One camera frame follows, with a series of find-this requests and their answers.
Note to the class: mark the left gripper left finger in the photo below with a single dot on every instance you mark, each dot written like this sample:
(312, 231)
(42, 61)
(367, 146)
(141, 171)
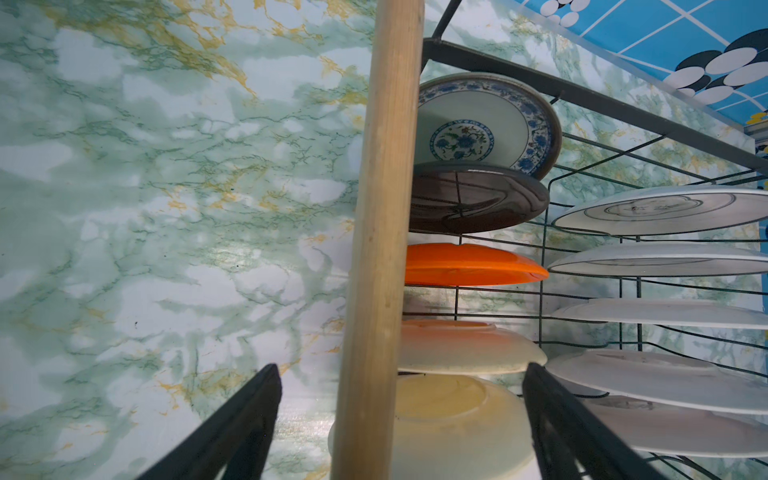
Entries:
(234, 442)

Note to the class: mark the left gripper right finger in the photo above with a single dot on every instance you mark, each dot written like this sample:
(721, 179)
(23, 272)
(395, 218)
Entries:
(569, 441)

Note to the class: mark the green red rim plate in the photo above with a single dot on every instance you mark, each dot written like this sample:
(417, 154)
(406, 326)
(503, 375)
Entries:
(672, 312)
(663, 378)

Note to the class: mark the black wire dish rack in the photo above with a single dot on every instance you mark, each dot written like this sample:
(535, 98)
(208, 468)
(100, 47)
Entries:
(600, 157)

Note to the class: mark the orange sunburst plate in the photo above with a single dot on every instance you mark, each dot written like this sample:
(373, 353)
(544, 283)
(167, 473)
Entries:
(664, 429)

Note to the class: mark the cream plate with flower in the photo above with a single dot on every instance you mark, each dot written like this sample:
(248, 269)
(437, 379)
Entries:
(458, 427)

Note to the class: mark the beige plate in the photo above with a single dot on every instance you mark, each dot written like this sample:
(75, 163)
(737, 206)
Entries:
(464, 348)

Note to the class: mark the white plate with emblem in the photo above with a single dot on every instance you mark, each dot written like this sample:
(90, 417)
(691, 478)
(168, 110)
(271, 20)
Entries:
(662, 259)

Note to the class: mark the rear white plate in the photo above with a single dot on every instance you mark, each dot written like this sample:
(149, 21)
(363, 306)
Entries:
(667, 211)

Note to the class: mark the black plate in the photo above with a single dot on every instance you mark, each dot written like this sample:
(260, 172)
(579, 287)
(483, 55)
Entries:
(463, 198)

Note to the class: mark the left wooden rack handle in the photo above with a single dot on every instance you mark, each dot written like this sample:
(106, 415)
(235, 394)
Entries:
(363, 427)

